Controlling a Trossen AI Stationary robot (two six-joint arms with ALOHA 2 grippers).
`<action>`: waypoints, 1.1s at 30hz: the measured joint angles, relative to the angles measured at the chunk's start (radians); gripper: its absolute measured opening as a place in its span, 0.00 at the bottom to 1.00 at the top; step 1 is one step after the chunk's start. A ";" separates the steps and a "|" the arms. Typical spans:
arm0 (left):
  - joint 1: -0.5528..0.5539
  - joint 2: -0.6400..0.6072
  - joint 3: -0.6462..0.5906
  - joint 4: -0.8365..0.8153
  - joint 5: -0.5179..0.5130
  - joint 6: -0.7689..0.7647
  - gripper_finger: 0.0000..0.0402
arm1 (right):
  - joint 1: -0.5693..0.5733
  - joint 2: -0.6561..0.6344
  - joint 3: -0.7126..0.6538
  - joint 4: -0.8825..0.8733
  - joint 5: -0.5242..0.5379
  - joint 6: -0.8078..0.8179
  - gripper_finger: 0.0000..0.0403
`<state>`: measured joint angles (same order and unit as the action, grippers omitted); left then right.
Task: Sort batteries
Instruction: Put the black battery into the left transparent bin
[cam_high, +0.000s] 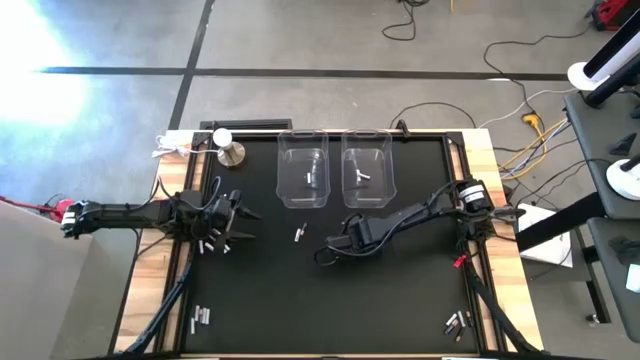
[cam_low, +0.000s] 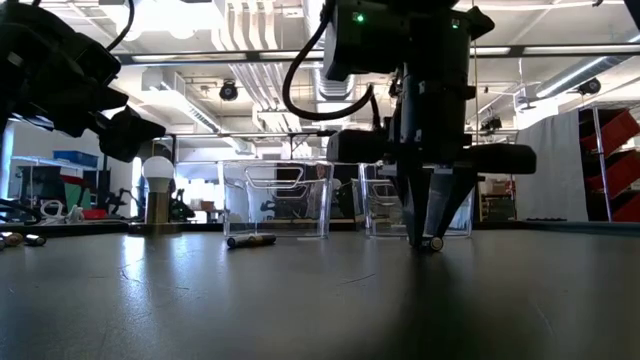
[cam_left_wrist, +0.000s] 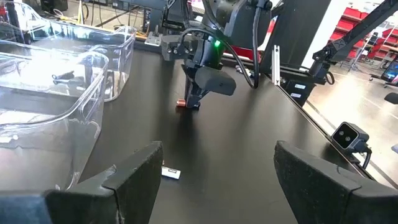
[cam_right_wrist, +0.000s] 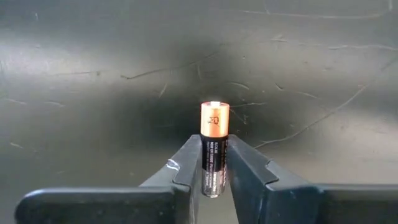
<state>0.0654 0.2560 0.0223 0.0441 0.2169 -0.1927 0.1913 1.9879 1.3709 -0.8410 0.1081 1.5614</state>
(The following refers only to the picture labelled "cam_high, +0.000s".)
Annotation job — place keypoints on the red floor lamp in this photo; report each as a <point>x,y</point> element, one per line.
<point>64,210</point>

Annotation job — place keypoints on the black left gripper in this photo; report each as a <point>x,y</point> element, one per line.
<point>221,215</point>

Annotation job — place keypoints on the small red clip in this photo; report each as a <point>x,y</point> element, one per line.
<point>459,261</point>

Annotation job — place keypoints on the small black object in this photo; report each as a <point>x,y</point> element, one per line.
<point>625,146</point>

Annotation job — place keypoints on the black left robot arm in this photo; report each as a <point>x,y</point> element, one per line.
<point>125,214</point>

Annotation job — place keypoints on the black frame strut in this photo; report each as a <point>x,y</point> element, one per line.
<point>492,310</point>
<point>165,310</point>

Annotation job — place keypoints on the white round stand base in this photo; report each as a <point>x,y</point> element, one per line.
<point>625,182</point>
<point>580,77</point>

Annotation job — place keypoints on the grey cabinet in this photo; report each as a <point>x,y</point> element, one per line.
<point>35,290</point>

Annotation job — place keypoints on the white board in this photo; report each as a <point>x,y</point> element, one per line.
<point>550,255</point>

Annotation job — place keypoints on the grey side table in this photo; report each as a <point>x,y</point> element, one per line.
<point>595,150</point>
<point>620,295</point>

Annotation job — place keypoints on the black flat bar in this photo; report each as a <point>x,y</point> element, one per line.
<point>560,222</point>

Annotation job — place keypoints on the white bulb brass lamp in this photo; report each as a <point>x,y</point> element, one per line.
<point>231,156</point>

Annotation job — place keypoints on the clear plastic bin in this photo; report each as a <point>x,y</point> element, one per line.
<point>290,195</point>
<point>380,195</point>

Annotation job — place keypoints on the black aluminium table frame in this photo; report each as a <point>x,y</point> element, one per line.
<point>260,135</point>

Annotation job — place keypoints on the black and white pole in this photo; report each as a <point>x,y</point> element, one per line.
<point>617,47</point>

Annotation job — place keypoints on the red toolbox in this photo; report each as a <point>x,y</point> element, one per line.
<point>612,12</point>

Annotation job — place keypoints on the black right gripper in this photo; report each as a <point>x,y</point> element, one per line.
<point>365,235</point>

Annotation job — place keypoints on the black cloth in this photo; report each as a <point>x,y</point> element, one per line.
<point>625,247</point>

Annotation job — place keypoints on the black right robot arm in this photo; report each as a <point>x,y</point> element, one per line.
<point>425,210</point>

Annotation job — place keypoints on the pale paper note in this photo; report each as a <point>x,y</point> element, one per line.
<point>634,279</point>

